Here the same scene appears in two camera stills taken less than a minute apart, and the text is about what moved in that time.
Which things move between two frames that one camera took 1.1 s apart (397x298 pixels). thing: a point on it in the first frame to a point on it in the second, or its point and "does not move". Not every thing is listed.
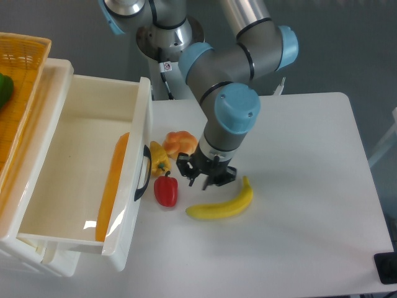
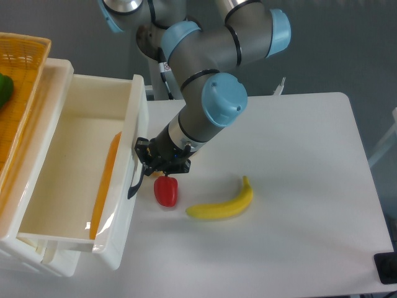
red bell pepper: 166,189 does not move
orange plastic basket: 23,58 does not move
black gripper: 206,167 to 162,149
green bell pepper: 7,87 does not move
